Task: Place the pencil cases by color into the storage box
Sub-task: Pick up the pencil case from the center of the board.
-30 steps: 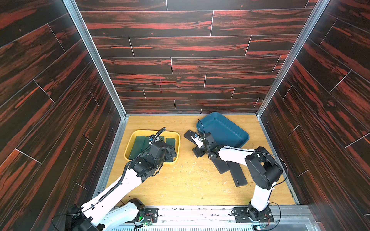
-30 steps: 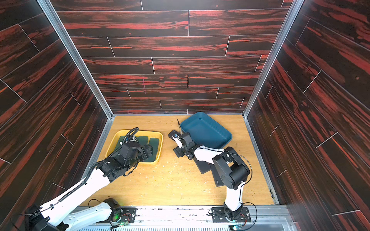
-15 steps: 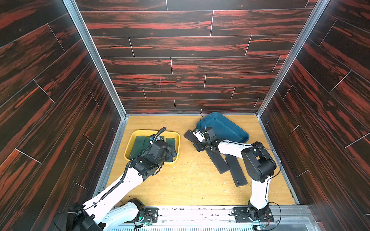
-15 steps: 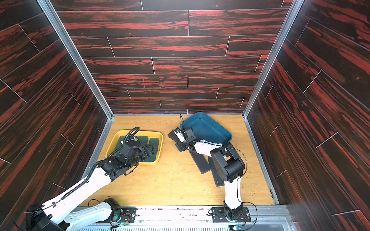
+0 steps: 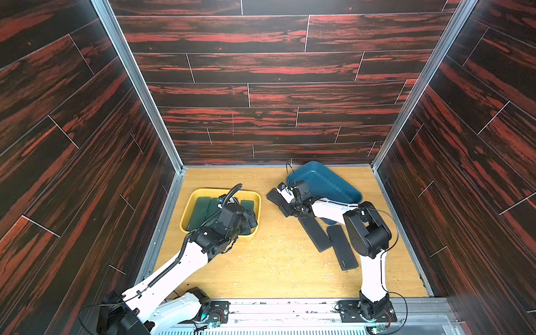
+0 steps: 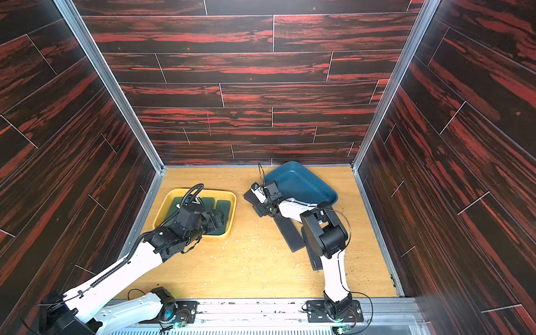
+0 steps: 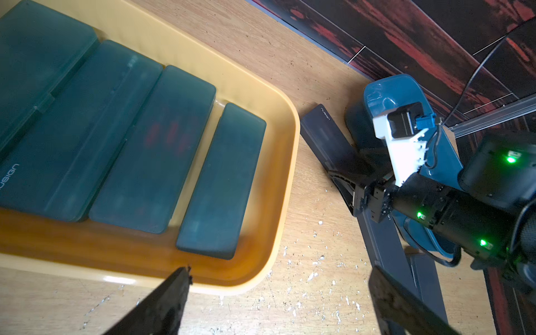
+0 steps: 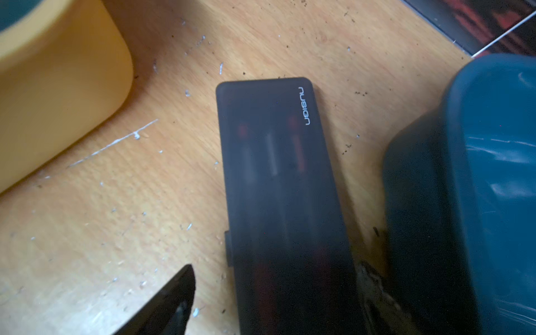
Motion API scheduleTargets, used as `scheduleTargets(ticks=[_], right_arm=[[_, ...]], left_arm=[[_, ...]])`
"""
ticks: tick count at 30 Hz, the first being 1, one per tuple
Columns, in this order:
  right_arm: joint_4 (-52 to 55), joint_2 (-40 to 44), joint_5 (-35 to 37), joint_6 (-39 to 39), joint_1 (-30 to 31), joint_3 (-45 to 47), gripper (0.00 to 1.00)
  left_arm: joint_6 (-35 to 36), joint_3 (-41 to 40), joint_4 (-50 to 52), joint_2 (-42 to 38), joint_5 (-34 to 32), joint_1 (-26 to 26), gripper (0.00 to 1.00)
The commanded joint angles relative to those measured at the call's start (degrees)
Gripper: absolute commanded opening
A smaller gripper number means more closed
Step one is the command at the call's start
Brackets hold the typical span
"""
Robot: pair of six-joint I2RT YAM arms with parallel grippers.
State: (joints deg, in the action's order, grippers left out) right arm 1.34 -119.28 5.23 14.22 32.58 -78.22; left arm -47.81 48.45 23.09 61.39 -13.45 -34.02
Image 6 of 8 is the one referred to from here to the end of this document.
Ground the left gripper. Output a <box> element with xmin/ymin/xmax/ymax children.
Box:
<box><xmin>184</xmin><ymin>208</ymin><xmax>226</xmax><ymax>248</ymax></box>

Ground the teal plastic tray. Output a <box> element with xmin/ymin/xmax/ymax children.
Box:
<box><xmin>265</xmin><ymin>161</ymin><xmax>339</xmax><ymax>205</ymax></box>

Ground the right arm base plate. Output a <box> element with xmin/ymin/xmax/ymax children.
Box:
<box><xmin>301</xmin><ymin>300</ymin><xmax>364</xmax><ymax>323</ymax></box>

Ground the aluminium front rail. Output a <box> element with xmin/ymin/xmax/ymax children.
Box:
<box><xmin>74</xmin><ymin>298</ymin><xmax>432</xmax><ymax>335</ymax></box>

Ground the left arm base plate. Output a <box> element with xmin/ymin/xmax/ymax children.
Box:
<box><xmin>141</xmin><ymin>300</ymin><xmax>199</xmax><ymax>327</ymax></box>

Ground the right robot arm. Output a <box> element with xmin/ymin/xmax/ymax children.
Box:
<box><xmin>246</xmin><ymin>189</ymin><xmax>353</xmax><ymax>320</ymax></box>

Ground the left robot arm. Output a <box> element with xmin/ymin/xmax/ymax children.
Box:
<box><xmin>39</xmin><ymin>204</ymin><xmax>226</xmax><ymax>334</ymax></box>

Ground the green pencil case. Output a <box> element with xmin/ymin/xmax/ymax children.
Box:
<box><xmin>162</xmin><ymin>197</ymin><xmax>190</xmax><ymax>226</ymax></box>
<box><xmin>201</xmin><ymin>198</ymin><xmax>217</xmax><ymax>214</ymax></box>
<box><xmin>209</xmin><ymin>200</ymin><xmax>231</xmax><ymax>236</ymax></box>

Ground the dark grey pencil case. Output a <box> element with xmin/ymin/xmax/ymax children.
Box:
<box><xmin>304</xmin><ymin>239</ymin><xmax>323</xmax><ymax>271</ymax></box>
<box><xmin>274</xmin><ymin>216</ymin><xmax>305</xmax><ymax>253</ymax></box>

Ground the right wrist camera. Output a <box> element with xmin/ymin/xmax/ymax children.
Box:
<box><xmin>251</xmin><ymin>181</ymin><xmax>283</xmax><ymax>203</ymax></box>

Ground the yellow plastic tray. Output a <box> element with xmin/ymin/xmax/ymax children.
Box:
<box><xmin>153</xmin><ymin>188</ymin><xmax>237</xmax><ymax>240</ymax></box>

